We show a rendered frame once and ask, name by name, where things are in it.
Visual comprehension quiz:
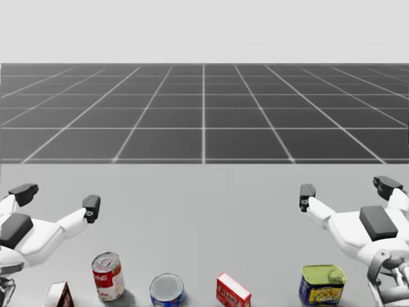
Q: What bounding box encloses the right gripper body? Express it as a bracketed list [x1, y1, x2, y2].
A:
[324, 205, 409, 265]

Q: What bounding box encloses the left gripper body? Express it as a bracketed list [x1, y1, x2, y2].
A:
[0, 209, 66, 267]

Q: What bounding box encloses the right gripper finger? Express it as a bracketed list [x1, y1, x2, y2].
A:
[372, 175, 409, 221]
[299, 183, 337, 230]

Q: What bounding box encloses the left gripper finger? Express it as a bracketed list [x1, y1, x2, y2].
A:
[58, 194, 102, 240]
[0, 183, 40, 216]

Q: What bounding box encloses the red and white carton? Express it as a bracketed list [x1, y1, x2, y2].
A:
[44, 281, 75, 307]

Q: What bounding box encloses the red and white can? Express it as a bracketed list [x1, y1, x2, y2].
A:
[91, 251, 125, 302]

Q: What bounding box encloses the green and blue rectangular can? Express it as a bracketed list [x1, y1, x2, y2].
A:
[298, 264, 348, 306]

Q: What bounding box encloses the blue flat can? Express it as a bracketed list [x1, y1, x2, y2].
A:
[149, 272, 185, 304]

